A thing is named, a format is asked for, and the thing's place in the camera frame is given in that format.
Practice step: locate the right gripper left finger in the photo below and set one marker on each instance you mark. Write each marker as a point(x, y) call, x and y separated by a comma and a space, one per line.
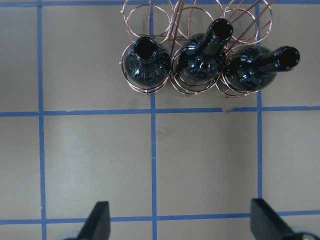
point(98, 224)

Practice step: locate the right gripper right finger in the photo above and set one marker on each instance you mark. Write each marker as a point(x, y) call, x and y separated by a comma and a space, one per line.
point(266, 224)

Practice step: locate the dark wine bottle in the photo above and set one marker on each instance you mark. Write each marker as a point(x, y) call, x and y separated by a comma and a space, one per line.
point(203, 56)

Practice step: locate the dark bottle in basket far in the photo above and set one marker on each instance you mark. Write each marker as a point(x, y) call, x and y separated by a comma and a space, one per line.
point(254, 67)

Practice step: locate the dark bottle in basket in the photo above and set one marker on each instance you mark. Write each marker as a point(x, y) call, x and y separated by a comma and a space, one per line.
point(254, 67)
point(146, 64)

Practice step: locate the dark bottle in basket near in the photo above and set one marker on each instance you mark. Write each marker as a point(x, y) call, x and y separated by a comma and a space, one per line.
point(146, 64)

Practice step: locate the copper wire wine basket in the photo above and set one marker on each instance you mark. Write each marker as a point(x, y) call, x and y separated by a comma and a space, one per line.
point(251, 21)

